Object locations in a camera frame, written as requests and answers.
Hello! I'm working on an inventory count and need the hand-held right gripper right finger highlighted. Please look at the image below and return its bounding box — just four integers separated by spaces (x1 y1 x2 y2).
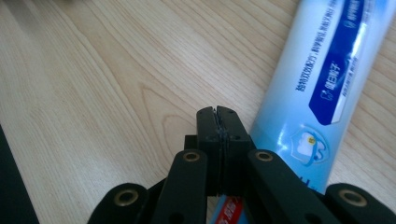
216 105 257 196

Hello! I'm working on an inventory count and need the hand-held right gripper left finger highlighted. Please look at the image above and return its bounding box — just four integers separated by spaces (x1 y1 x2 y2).
184 105 224 197

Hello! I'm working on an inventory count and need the blue and white toothpaste tube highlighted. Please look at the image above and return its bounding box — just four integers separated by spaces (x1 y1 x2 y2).
208 0 396 224

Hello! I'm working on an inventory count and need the black flat sheet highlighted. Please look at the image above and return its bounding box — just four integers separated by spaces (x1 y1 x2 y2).
0 124 40 224

